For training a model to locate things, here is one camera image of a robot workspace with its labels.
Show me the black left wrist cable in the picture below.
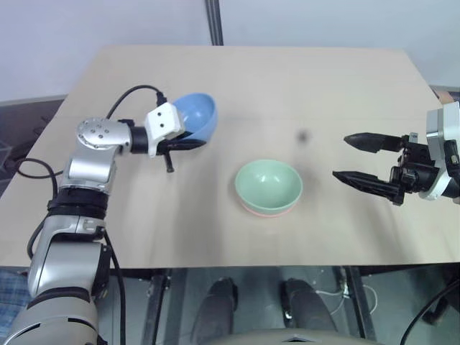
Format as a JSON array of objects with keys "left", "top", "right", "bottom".
[{"left": 106, "top": 85, "right": 167, "bottom": 119}]

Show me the blue bowl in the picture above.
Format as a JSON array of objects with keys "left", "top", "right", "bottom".
[{"left": 171, "top": 92, "right": 219, "bottom": 144}]

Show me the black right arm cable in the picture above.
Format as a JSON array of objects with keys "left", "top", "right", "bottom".
[{"left": 400, "top": 282, "right": 460, "bottom": 345}]

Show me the green bowl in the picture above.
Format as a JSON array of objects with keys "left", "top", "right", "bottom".
[{"left": 234, "top": 159, "right": 303, "bottom": 212}]

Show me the grey aluminium post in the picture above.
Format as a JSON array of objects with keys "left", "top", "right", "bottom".
[{"left": 204, "top": 0, "right": 224, "bottom": 46}]

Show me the black table frame leg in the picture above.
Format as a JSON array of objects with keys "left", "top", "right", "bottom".
[
  {"left": 143, "top": 268, "right": 173, "bottom": 345},
  {"left": 336, "top": 265, "right": 377, "bottom": 341}
]

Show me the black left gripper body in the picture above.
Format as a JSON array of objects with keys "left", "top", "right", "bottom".
[{"left": 157, "top": 139, "right": 180, "bottom": 174}]

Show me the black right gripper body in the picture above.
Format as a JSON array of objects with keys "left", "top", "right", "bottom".
[{"left": 390, "top": 133, "right": 441, "bottom": 193}]

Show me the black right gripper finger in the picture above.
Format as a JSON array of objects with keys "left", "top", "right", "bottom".
[
  {"left": 344, "top": 132, "right": 403, "bottom": 154},
  {"left": 332, "top": 171, "right": 403, "bottom": 206}
]

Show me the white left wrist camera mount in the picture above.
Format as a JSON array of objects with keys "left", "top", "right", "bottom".
[{"left": 144, "top": 101, "right": 185, "bottom": 158}]

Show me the pink bowl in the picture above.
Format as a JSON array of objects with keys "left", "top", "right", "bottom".
[{"left": 240, "top": 201, "right": 299, "bottom": 219}]

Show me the blue checked cloth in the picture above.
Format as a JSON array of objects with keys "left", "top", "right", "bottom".
[{"left": 0, "top": 268, "right": 30, "bottom": 326}]

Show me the dark rounded robot foot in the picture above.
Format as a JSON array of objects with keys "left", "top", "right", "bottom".
[
  {"left": 280, "top": 278, "right": 339, "bottom": 334},
  {"left": 189, "top": 276, "right": 239, "bottom": 345}
]

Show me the thin white wire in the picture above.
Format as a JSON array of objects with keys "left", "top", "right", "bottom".
[{"left": 318, "top": 282, "right": 379, "bottom": 314}]

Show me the brown cardboard box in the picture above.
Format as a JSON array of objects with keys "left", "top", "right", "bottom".
[{"left": 430, "top": 85, "right": 460, "bottom": 106}]

